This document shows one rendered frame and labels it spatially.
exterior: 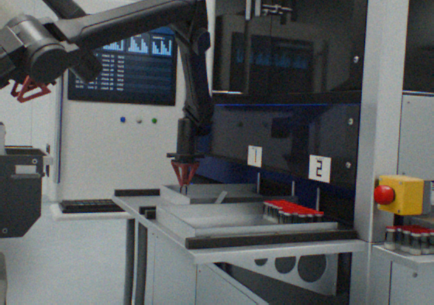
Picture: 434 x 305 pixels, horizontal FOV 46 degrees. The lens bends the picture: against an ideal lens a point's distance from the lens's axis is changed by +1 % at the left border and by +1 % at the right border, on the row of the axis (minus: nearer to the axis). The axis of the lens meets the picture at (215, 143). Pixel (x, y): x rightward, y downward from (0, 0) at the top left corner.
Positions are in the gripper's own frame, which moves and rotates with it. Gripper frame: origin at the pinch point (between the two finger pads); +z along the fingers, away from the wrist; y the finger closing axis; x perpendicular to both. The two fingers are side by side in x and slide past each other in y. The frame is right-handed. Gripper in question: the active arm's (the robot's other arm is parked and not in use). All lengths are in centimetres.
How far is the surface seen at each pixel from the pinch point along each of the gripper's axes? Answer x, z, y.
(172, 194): -3.9, 2.4, -7.0
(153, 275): 81, 61, 45
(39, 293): 178, 96, 27
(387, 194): -70, -8, -2
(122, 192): 11.0, 3.6, -14.8
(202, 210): -25.8, 2.5, -13.2
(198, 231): -47, 1, -31
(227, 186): 0.5, 2.4, 18.4
